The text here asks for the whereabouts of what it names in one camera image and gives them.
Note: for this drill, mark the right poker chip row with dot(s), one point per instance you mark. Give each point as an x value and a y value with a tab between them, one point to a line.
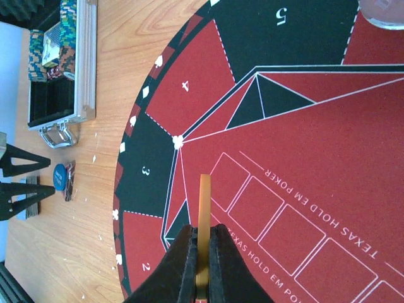
67	38

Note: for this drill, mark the blue small blind button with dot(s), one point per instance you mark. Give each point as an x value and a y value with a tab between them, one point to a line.
60	177

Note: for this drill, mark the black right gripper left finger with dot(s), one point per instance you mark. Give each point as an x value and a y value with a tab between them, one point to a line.
174	279

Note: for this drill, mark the round red black poker mat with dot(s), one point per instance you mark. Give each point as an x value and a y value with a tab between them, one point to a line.
295	110

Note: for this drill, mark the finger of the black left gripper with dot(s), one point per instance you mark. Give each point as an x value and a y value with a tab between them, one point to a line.
16	161
37	193

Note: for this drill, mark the orange big blind button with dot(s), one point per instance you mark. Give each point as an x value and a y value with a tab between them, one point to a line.
203	241

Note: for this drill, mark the aluminium poker chip case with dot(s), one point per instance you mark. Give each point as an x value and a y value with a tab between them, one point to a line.
53	106

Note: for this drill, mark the left poker chip row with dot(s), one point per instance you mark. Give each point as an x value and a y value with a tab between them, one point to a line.
36	71

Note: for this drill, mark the poker chip row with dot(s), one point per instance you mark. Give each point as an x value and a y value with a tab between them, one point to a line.
36	71
67	38

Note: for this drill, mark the clear dealer button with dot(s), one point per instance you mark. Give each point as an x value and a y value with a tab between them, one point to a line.
386	14

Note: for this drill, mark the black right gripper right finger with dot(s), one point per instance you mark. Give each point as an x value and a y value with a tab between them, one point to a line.
229	277

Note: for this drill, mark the boxed playing card deck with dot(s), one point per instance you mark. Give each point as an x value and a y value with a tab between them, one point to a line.
51	45

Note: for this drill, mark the red dice row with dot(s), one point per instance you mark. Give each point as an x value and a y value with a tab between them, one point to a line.
53	73

